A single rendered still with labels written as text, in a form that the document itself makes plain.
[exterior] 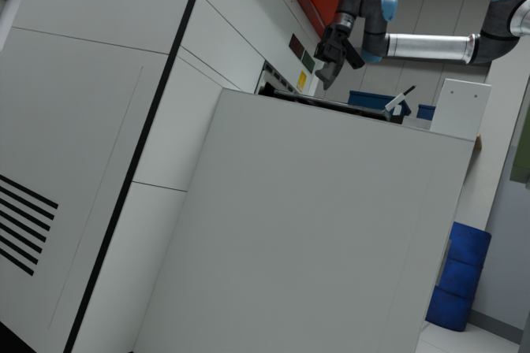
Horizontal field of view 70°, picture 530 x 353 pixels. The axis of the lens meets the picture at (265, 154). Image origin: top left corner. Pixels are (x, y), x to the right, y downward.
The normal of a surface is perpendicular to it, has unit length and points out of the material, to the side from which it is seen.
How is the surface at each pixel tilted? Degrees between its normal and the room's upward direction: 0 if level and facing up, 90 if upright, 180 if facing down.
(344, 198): 90
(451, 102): 90
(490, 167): 90
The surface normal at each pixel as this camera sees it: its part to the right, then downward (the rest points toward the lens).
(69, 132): -0.42, -0.20
